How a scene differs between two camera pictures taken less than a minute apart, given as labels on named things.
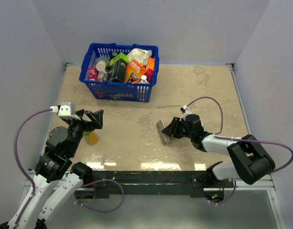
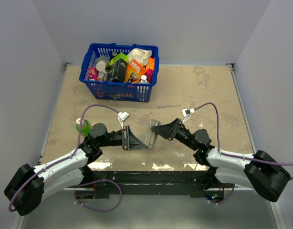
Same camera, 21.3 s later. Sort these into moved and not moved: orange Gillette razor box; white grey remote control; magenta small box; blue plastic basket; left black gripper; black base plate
Moved: left black gripper; white grey remote control
Not moved: magenta small box; black base plate; orange Gillette razor box; blue plastic basket
